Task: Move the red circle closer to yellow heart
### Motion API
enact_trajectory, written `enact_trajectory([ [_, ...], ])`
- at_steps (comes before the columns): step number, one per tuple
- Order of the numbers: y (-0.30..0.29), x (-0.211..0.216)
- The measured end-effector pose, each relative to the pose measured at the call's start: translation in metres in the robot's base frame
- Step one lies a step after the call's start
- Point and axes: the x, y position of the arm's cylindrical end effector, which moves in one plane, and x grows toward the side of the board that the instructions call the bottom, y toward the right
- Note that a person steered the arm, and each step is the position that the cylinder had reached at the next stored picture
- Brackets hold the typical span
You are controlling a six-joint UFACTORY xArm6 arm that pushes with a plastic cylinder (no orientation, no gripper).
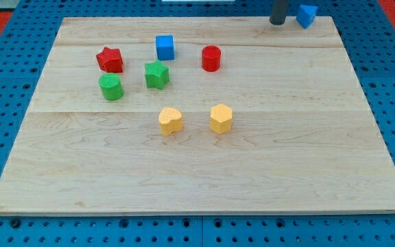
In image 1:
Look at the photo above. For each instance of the yellow heart block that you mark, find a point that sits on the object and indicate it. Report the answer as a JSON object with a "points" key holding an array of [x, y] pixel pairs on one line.
{"points": [[170, 120]]}

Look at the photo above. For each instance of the yellow hexagon block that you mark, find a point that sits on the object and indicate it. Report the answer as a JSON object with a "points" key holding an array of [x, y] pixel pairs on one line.
{"points": [[221, 118]]}

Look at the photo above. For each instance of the wooden board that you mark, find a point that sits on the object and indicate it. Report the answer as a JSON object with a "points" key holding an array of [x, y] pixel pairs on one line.
{"points": [[303, 139]]}

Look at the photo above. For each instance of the green star block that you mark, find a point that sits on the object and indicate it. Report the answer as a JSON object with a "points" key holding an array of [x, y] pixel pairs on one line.
{"points": [[156, 75]]}

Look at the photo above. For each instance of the red cylinder block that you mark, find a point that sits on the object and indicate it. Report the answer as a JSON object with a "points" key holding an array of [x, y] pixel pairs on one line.
{"points": [[211, 58]]}

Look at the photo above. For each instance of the blue cube block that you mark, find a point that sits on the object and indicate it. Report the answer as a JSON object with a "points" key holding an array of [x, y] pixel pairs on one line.
{"points": [[164, 47]]}

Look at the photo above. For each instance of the green cylinder block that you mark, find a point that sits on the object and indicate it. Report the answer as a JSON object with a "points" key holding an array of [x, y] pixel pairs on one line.
{"points": [[110, 85]]}

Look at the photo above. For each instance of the red star block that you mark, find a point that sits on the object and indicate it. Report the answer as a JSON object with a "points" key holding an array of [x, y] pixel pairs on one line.
{"points": [[110, 60]]}

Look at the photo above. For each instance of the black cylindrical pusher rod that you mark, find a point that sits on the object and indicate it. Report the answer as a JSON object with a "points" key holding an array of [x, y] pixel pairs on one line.
{"points": [[279, 12]]}

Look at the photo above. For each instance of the blue triangle block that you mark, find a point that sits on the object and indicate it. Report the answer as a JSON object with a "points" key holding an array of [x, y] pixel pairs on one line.
{"points": [[306, 15]]}

